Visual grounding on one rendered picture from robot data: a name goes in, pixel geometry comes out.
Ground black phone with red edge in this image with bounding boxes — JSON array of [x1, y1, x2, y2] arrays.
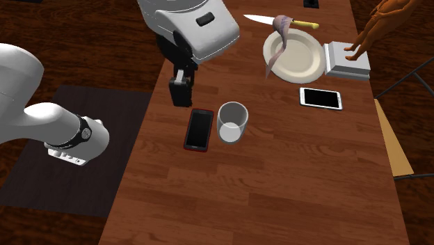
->
[[183, 108, 215, 153]]

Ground white cup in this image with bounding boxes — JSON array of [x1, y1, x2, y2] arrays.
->
[[216, 101, 250, 145]]

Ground grey purple draped figure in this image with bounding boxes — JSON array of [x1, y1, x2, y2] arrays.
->
[[264, 15, 294, 80]]

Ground white plate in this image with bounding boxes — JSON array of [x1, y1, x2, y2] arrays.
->
[[263, 28, 326, 85]]

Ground white phone with black screen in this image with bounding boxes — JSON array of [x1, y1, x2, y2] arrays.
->
[[299, 87, 344, 111]]

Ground dark robot stand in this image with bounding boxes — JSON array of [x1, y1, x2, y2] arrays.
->
[[0, 84, 153, 219]]

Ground white stepped box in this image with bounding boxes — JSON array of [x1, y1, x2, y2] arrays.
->
[[323, 41, 372, 81]]

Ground brown wooden table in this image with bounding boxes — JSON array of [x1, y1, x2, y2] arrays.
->
[[97, 0, 411, 245]]

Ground chair with yellow seat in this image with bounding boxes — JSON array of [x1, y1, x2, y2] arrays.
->
[[373, 56, 434, 182]]

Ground knife with yellow handle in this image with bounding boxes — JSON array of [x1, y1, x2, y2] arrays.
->
[[243, 14, 320, 31]]

